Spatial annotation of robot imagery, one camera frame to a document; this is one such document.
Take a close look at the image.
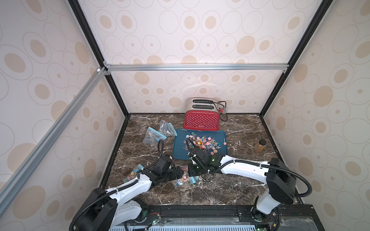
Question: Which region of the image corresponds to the teal rectangular tray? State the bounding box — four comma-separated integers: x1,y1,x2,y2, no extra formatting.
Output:
172,128,229,161

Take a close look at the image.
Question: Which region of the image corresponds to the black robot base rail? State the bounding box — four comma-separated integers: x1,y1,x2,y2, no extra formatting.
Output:
76,204,325,231

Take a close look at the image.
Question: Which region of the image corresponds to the left slanted aluminium frame bar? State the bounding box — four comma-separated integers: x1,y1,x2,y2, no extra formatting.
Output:
1,67,107,216

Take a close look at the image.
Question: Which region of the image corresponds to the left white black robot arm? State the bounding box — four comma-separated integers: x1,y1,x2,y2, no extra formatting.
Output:
68,155,184,231

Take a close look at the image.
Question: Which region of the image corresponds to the red polka dot toaster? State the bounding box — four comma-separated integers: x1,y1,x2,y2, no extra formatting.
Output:
184,98,220,131

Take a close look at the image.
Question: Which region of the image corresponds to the candy ziploc bag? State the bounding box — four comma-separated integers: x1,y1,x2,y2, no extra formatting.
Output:
143,127,167,146
160,120,177,136
173,166,199,186
123,164,144,183

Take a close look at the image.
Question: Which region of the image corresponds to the brown bottle black cap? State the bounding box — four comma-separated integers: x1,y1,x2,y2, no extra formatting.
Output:
253,139,267,153

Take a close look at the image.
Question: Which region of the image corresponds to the horizontal aluminium frame bar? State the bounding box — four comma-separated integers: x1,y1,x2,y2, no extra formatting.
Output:
107,63,289,72

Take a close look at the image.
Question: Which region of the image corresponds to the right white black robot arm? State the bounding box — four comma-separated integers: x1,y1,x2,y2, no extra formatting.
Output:
188,147,313,221

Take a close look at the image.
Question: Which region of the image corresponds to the pile of loose candies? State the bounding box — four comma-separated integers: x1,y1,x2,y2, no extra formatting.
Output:
183,131,228,156

